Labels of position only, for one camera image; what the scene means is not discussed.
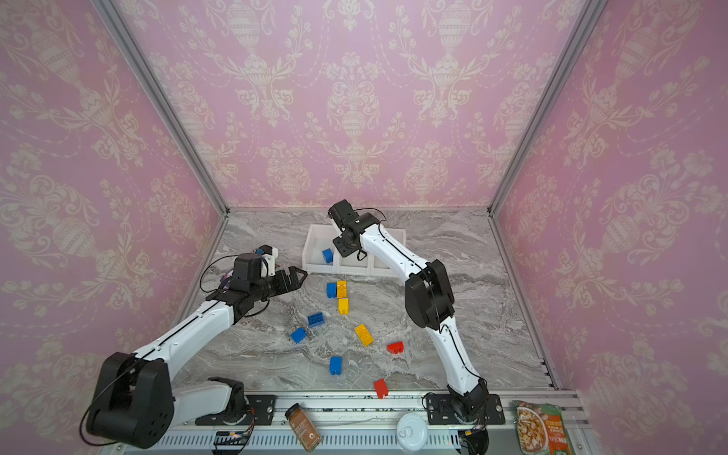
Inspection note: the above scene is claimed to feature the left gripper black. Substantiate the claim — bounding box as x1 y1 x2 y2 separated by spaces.
250 264 309 303

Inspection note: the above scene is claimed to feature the white three-compartment bin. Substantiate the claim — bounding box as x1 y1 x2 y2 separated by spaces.
301 224 408 279

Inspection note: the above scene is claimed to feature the red lego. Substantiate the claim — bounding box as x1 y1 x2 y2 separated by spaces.
387 341 405 355

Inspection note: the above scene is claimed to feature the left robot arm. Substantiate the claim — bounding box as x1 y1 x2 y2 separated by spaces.
79 246 308 449

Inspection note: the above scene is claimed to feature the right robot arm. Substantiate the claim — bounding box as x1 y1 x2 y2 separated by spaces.
328 200 490 423

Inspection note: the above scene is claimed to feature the blue lego beside yellow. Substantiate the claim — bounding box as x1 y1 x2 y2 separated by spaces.
326 282 337 299

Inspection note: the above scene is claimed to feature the blue studded lego centre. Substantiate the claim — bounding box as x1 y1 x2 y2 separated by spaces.
307 312 325 328

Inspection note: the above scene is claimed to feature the yellow long lego upright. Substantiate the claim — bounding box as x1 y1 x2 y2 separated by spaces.
337 281 348 299

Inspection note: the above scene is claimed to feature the yellow square lego centre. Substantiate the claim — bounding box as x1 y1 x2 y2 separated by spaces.
337 298 350 315

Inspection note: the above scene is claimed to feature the purple snack bag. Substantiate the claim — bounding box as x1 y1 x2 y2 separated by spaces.
219 270 233 289

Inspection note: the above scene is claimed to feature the yellow long lego lower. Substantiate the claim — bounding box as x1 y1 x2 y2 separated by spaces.
355 324 373 346

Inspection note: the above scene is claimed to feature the blue lego bottom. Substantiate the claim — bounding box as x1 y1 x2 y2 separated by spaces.
329 356 342 375

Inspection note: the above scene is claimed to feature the red lego table edge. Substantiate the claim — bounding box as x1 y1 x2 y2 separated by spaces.
373 379 389 399

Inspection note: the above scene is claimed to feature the brown spice jar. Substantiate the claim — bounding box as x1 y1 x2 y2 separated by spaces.
284 403 322 452

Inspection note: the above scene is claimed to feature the small circuit board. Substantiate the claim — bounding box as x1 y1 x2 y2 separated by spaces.
213 431 250 449

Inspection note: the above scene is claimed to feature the white round lid cup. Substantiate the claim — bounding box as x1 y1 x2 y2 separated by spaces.
396 413 428 454

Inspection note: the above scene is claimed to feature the green noodle packet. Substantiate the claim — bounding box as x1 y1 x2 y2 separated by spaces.
514 401 574 455

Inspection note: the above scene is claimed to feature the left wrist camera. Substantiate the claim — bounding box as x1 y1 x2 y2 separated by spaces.
255 245 279 277

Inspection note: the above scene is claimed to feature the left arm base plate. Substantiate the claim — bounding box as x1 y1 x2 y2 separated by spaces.
195 394 277 428

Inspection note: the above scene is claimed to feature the aluminium front rail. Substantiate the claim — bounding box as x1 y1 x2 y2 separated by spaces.
148 390 601 454

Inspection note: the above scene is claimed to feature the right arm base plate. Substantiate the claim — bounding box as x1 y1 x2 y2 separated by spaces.
422 392 506 426

